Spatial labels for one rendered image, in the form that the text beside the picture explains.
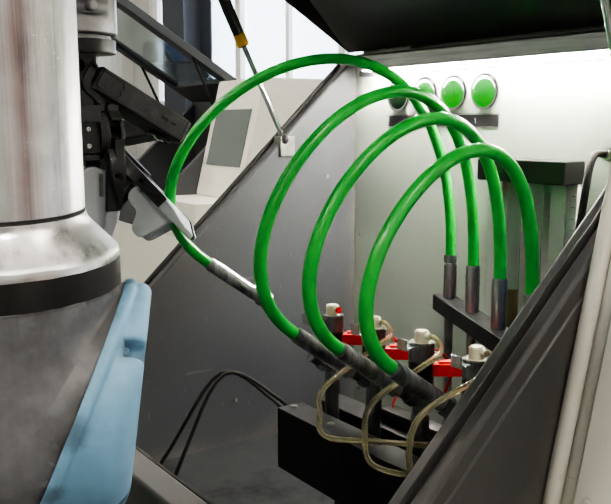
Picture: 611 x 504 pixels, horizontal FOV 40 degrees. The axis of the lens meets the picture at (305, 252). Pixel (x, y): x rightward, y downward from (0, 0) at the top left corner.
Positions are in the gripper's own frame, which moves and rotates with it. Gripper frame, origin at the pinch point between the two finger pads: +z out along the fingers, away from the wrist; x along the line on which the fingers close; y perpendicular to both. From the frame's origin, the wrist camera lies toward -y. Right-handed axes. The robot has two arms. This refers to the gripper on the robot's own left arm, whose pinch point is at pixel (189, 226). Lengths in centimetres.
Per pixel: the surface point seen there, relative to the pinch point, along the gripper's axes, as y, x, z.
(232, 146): -31, -292, -66
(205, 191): -7, -313, -63
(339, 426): 3.3, 3.6, 30.4
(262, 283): -2.1, 18.0, 12.7
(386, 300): -13.9, -34.2, 25.3
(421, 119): -25.4, 20.0, 11.9
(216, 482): 22.9, -17.0, 26.3
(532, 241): -25.1, 18.7, 28.7
